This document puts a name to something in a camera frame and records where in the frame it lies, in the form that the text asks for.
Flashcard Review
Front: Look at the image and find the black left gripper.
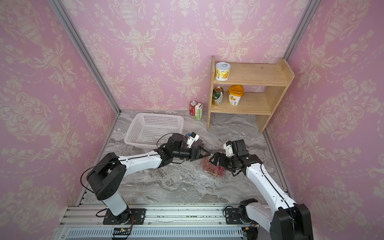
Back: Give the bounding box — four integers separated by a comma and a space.
172, 145, 211, 162

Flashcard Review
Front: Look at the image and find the light red grape bunch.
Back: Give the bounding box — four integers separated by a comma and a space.
202, 158, 226, 178

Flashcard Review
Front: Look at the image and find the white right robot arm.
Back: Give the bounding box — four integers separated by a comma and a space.
209, 153, 314, 240

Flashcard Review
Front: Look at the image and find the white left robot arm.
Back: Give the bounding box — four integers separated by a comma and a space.
86, 144, 211, 225

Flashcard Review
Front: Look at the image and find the green white carton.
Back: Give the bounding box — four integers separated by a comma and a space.
195, 103, 203, 121

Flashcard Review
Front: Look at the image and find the red soda can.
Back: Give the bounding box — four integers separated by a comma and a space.
189, 101, 198, 116

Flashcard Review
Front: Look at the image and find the white perforated plastic basket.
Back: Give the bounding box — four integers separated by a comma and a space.
124, 113, 184, 149

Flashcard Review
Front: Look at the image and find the green drink can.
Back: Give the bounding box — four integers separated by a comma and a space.
212, 87, 224, 106

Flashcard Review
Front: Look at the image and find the yellow lidded cup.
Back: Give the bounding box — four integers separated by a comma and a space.
228, 85, 245, 106

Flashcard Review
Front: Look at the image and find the yellow can white lid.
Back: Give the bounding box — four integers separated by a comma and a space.
215, 62, 231, 82

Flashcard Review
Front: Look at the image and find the wooden shelf unit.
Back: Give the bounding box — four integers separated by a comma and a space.
207, 57, 295, 134

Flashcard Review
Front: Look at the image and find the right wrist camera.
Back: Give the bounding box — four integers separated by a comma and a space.
224, 140, 249, 157

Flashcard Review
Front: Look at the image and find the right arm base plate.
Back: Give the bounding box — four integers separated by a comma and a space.
223, 206, 247, 225

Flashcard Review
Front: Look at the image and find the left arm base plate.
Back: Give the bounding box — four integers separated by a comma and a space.
103, 209, 146, 225

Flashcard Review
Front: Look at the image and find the aluminium rail frame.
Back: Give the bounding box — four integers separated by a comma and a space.
54, 204, 272, 240

